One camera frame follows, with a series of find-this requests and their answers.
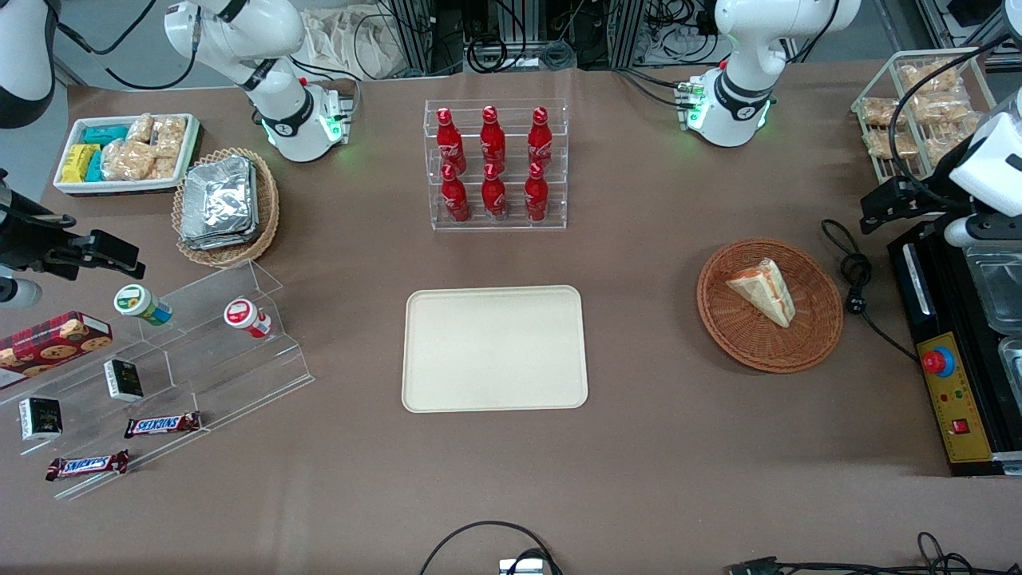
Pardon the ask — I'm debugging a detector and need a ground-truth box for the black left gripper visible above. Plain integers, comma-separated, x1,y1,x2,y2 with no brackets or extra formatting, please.
861,140,979,234

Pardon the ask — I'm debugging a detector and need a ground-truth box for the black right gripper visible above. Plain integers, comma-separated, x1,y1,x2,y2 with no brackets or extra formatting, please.
0,172,146,279

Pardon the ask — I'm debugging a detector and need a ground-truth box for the triangular sandwich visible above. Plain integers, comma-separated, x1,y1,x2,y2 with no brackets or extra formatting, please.
725,257,797,329

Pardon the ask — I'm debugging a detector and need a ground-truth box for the tan oval wicker basket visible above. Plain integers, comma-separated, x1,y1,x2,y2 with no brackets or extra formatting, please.
172,147,280,268

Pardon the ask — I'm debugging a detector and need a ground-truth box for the brown round wicker basket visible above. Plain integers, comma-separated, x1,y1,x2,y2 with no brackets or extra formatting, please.
696,238,845,375

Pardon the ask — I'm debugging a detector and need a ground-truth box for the beige plastic tray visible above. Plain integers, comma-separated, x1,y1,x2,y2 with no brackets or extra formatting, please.
402,285,589,414

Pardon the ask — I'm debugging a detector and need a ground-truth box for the green lid yogurt cup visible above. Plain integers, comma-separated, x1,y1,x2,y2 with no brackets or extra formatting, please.
113,284,173,327

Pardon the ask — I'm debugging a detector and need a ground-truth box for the bagged fried snack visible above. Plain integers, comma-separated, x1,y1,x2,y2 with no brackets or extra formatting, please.
861,97,908,129
866,130,919,159
910,92,971,126
898,61,961,97
922,128,971,165

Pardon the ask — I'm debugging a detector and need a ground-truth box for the white rectangular snack bin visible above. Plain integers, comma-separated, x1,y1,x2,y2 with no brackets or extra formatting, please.
53,113,200,196

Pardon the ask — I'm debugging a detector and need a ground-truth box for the silver foil pouch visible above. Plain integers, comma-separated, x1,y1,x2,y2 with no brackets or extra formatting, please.
180,224,261,252

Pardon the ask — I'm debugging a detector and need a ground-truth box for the yellow snack packet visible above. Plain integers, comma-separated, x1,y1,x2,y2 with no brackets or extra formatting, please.
61,144,101,184

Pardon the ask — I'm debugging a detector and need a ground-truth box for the red plaid cookie box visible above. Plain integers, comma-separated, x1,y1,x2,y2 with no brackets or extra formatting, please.
0,311,113,390

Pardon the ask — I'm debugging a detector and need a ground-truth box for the stack of foil containers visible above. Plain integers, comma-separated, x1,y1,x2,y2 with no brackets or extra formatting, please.
182,156,256,240

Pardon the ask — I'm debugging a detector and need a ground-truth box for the black sealing machine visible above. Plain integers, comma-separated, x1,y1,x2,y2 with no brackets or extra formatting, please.
886,216,1022,478

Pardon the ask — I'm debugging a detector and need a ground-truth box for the small black box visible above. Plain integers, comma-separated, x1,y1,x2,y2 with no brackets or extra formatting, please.
103,359,145,403
18,396,64,442

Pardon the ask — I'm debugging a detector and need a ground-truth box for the clear plastic container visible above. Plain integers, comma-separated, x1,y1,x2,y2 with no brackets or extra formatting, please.
962,244,1022,335
998,337,1022,392

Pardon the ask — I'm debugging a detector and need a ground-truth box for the red lid yogurt cup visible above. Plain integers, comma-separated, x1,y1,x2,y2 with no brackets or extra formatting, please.
223,297,273,339

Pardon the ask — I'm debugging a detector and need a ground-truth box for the clear acrylic stepped shelf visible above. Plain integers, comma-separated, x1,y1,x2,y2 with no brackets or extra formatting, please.
0,260,315,502

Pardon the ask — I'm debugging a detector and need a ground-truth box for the snickers chocolate bar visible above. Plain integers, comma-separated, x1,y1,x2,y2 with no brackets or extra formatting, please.
124,411,202,439
45,450,130,482

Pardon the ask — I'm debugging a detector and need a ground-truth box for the white plastic bag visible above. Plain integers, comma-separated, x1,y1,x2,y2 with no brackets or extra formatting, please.
302,6,404,81

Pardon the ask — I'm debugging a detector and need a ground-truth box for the clear acrylic bottle rack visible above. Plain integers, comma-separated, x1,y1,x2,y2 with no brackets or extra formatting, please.
424,99,568,232

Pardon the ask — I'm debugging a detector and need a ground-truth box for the red cola bottle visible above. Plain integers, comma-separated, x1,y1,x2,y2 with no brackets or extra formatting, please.
436,107,466,173
480,105,507,170
528,106,554,169
524,162,550,222
441,164,470,223
481,163,507,219

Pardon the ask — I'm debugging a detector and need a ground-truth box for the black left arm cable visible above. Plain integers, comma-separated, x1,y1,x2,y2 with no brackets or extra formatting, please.
888,32,1022,212

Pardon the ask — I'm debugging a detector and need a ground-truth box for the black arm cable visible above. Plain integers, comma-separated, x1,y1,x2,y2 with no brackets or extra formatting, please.
888,32,1022,212
48,0,200,90

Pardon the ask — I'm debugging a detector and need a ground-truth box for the black power cable with plug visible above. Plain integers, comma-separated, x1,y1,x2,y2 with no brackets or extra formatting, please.
821,218,919,364

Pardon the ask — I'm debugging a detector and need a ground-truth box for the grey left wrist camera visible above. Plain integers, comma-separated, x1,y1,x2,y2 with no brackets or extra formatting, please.
945,214,995,248

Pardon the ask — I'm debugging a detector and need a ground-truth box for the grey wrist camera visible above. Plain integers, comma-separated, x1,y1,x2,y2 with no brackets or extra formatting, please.
945,214,995,248
0,276,41,310

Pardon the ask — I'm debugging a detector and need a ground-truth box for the white wire rack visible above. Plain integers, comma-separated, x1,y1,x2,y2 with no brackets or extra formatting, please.
850,48,999,186

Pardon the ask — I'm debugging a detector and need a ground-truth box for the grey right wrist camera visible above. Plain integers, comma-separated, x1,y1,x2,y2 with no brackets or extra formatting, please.
0,276,41,310

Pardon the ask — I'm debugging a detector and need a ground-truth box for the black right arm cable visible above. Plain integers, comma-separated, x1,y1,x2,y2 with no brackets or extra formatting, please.
48,0,200,90

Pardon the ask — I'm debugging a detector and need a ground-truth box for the black cable with connector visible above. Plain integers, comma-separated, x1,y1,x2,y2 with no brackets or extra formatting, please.
725,531,1022,575

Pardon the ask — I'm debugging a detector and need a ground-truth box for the black looped cable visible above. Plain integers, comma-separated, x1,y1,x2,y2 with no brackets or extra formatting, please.
419,521,564,575

